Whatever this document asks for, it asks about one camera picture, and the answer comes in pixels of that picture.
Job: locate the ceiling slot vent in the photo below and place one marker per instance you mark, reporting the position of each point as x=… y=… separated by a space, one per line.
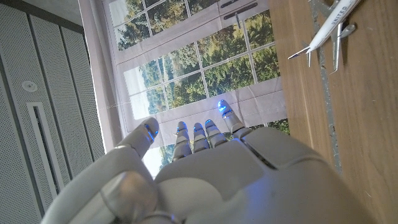
x=43 y=146

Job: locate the white toy airplane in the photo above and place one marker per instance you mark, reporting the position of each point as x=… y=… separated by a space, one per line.
x=329 y=28

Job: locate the printed window backdrop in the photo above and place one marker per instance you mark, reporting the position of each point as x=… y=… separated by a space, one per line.
x=192 y=62

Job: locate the white round ceiling sensor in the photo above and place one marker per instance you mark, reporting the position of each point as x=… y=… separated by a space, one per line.
x=29 y=86

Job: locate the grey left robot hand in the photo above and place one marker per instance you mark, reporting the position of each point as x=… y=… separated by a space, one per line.
x=242 y=180

